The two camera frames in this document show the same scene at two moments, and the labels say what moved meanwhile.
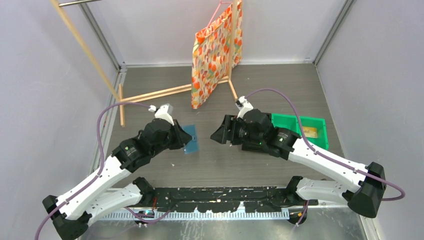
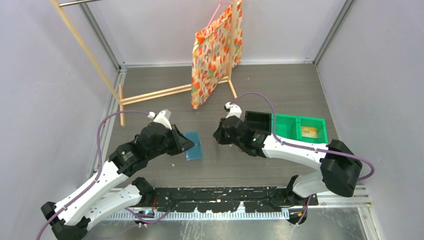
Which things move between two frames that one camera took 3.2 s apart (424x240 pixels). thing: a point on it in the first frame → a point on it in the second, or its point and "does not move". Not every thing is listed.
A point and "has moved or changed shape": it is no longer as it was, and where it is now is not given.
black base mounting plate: (227, 199) does not move
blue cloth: (192, 147) has moved or changed shape
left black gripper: (182, 138) does not move
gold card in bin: (310, 132) does not move
